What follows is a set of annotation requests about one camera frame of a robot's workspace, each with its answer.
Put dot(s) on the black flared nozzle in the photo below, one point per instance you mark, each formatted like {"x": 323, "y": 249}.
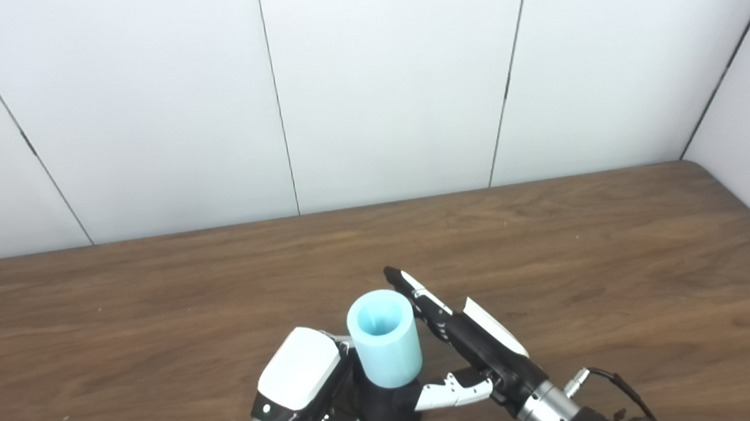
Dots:
{"x": 387, "y": 408}

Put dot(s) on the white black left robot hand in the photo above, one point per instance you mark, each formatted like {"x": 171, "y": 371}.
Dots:
{"x": 300, "y": 368}

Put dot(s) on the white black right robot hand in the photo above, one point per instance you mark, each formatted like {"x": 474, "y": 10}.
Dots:
{"x": 488, "y": 353}

